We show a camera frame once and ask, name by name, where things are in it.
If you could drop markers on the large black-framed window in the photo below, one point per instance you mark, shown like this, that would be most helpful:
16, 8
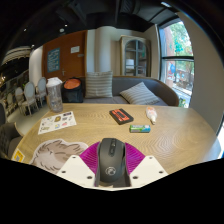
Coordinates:
221, 143

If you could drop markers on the black bag with orange top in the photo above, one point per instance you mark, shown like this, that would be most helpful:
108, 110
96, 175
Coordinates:
72, 93

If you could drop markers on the blue poster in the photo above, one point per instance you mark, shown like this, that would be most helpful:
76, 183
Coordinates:
53, 60

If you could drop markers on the small clear-wrapped tube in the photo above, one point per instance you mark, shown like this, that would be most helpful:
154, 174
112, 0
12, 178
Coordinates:
151, 115

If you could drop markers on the striped square cushion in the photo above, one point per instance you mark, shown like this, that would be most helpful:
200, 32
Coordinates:
99, 84

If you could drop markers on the cabinet with arched glass door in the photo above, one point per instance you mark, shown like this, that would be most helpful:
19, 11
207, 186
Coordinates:
135, 56

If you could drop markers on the clear shaker bottle white lid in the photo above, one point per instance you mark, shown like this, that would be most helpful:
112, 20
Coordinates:
55, 96

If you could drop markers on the black box with orange print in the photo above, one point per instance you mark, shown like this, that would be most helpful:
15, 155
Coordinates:
121, 116

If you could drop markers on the white paper notice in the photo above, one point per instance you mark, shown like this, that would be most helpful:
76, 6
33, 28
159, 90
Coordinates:
75, 49

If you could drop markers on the yellow square sticker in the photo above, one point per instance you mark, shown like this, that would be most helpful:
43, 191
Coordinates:
18, 156

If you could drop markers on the grey tufted armchair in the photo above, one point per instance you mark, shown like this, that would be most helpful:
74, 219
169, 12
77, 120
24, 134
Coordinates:
8, 136

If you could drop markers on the striped grey cushion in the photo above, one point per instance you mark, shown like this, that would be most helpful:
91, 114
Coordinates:
139, 94

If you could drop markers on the small green pack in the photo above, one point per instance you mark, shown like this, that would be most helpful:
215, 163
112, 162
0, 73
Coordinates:
140, 128

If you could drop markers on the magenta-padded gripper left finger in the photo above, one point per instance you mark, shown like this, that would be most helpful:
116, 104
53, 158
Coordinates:
78, 168

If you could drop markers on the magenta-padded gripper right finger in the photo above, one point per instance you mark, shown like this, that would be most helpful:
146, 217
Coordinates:
146, 168

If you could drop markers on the white sticker sheet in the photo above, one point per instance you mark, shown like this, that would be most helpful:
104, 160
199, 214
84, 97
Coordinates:
56, 122

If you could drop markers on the brown wooden door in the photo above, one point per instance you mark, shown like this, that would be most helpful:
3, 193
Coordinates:
71, 65

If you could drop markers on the black computer mouse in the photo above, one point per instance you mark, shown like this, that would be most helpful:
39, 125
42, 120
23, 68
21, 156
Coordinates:
111, 160

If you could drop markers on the group of white chairs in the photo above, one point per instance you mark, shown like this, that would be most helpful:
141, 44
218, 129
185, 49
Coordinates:
30, 95

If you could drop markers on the grey curved sofa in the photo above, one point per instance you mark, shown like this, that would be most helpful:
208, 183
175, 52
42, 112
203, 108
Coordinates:
163, 90

